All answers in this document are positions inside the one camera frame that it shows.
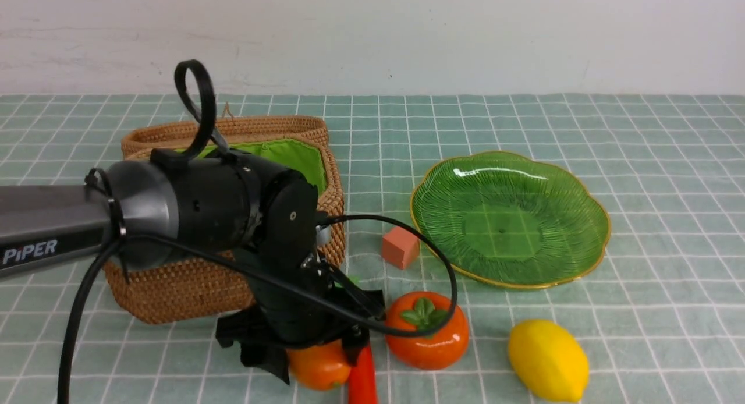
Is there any orange persimmon with green leaves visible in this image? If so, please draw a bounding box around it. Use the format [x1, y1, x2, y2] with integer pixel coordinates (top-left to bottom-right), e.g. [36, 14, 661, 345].
[384, 291, 470, 371]

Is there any woven rattan basket green lining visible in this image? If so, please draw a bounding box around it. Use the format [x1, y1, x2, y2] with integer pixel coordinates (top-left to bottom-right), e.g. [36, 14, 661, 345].
[102, 135, 345, 324]

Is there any orange yellow mango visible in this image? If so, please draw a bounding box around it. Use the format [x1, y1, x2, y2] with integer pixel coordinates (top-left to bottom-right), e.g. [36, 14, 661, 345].
[286, 340, 352, 391]

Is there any salmon pink foam cube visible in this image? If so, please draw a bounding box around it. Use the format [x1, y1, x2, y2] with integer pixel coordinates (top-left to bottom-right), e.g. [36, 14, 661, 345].
[380, 226, 420, 270]

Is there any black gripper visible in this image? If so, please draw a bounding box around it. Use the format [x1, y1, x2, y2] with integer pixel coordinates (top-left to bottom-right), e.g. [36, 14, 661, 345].
[215, 243, 386, 385]

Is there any black cable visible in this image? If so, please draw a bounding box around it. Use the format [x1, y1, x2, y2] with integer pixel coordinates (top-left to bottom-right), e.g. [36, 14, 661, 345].
[56, 59, 459, 404]

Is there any red chili pepper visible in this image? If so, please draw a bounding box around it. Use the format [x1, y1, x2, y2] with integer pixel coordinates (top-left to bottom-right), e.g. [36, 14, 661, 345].
[347, 343, 379, 404]

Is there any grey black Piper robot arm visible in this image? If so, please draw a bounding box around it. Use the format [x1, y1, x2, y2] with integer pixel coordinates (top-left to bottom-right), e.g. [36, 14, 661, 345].
[2, 150, 384, 382]

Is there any yellow lemon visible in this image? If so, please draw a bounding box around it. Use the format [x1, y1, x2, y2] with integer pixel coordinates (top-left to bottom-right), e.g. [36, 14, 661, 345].
[506, 319, 590, 402]

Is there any green glass leaf plate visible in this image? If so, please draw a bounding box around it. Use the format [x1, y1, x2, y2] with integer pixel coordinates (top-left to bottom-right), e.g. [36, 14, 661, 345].
[409, 150, 612, 290]

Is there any woven rattan basket lid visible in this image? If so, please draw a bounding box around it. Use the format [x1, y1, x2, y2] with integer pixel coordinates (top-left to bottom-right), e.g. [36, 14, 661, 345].
[120, 115, 329, 157]

